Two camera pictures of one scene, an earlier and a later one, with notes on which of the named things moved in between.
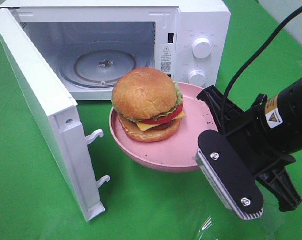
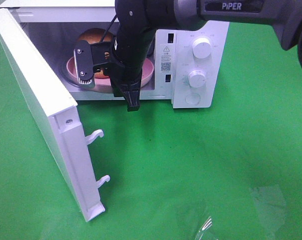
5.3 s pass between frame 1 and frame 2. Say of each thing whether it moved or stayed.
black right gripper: moved
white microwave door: stayed
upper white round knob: stayed
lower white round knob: stayed
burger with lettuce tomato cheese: moved
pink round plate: moved
